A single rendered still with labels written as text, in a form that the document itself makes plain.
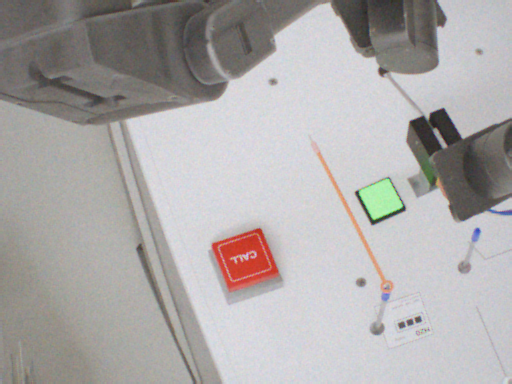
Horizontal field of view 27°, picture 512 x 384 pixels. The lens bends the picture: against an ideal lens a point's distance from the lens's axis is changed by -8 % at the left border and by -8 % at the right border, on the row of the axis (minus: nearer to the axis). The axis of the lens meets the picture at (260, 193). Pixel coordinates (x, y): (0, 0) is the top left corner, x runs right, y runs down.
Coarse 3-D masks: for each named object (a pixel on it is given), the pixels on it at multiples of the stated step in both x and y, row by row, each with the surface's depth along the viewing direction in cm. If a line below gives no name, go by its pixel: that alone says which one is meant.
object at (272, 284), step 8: (216, 264) 108; (216, 272) 108; (272, 280) 108; (280, 280) 108; (224, 288) 107; (248, 288) 107; (256, 288) 107; (264, 288) 107; (272, 288) 108; (232, 296) 107; (240, 296) 107; (248, 296) 108
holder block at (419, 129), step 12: (444, 108) 108; (420, 120) 107; (432, 120) 108; (444, 120) 107; (408, 132) 108; (420, 132) 106; (432, 132) 106; (444, 132) 106; (456, 132) 106; (408, 144) 110; (420, 144) 106; (432, 144) 106; (420, 156) 108; (432, 180) 107
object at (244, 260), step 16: (224, 240) 108; (240, 240) 107; (256, 240) 107; (224, 256) 107; (240, 256) 107; (256, 256) 107; (272, 256) 107; (224, 272) 106; (240, 272) 106; (256, 272) 106; (272, 272) 106; (240, 288) 106
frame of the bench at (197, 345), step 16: (144, 0) 167; (112, 144) 174; (128, 144) 132; (128, 192) 177; (144, 192) 135; (144, 208) 137; (160, 224) 137; (160, 240) 137; (144, 256) 217; (160, 256) 138; (176, 272) 139; (176, 288) 140; (160, 304) 198; (176, 304) 141; (192, 320) 142; (192, 336) 143; (192, 352) 144; (208, 352) 144; (208, 368) 145
